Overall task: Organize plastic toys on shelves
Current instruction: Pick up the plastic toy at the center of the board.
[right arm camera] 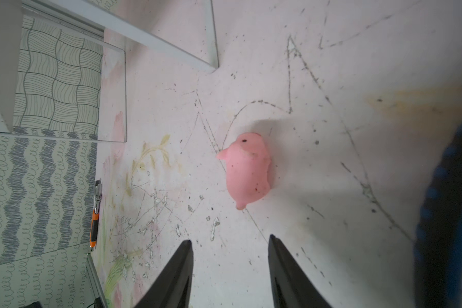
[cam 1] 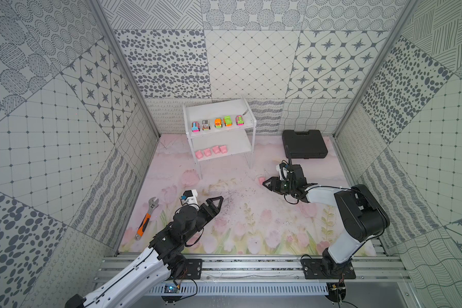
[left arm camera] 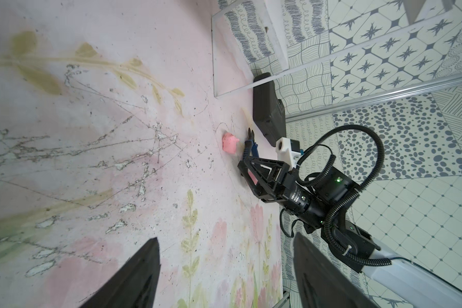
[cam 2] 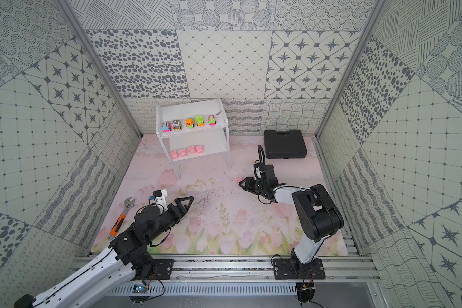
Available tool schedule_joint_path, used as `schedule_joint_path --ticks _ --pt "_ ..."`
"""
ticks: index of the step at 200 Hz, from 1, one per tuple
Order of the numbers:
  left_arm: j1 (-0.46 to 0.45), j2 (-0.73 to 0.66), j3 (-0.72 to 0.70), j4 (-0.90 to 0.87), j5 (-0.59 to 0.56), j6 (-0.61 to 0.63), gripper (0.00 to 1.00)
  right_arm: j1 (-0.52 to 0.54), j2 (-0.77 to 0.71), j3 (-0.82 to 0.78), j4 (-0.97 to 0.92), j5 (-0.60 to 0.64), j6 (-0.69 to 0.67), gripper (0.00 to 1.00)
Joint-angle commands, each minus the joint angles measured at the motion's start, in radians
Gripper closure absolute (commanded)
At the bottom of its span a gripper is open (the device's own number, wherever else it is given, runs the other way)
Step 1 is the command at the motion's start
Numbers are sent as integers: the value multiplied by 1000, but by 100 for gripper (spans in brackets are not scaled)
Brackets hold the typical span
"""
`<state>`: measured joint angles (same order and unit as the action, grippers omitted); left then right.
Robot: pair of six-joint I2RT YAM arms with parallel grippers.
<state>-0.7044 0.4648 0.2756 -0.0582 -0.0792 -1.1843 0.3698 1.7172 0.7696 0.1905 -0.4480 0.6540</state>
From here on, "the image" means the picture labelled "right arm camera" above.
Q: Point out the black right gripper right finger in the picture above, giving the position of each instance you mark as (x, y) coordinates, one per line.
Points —
(290, 285)

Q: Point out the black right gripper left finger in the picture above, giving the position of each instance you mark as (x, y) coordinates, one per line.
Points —
(172, 288)

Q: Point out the pink rubber pig toy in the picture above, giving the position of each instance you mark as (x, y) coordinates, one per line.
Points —
(247, 162)

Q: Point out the white two-tier shelf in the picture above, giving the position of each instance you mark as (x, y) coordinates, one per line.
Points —
(63, 71)

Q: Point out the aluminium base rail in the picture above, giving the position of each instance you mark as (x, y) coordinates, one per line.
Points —
(94, 295)

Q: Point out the orange handled adjustable wrench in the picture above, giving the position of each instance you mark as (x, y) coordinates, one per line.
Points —
(96, 213)

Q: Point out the blue handled cutting pliers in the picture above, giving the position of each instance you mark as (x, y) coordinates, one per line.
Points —
(438, 245)

